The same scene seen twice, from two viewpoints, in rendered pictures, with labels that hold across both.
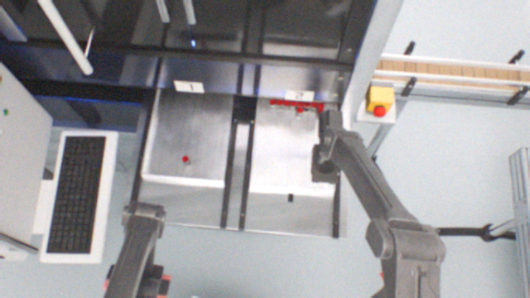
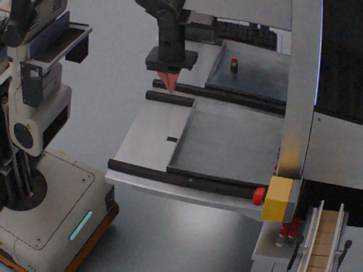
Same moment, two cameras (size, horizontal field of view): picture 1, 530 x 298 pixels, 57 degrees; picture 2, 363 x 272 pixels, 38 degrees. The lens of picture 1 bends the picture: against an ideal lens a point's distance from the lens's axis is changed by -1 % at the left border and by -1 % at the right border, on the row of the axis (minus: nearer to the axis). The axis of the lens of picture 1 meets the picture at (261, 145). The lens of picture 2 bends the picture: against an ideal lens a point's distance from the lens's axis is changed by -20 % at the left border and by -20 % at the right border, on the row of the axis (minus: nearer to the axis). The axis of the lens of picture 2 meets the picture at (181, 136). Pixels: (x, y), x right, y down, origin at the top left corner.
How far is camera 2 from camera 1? 151 cm
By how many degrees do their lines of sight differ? 57
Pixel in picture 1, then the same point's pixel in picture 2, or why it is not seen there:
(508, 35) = not seen: outside the picture
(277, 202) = (170, 127)
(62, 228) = not seen: hidden behind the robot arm
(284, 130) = (263, 147)
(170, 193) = (203, 59)
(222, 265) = (164, 259)
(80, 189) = (223, 30)
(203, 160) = (236, 82)
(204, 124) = (276, 89)
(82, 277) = not seen: hidden behind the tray
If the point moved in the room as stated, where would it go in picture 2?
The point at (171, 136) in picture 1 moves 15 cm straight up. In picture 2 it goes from (265, 68) to (267, 30)
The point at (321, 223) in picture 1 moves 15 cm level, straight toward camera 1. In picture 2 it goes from (131, 159) to (91, 132)
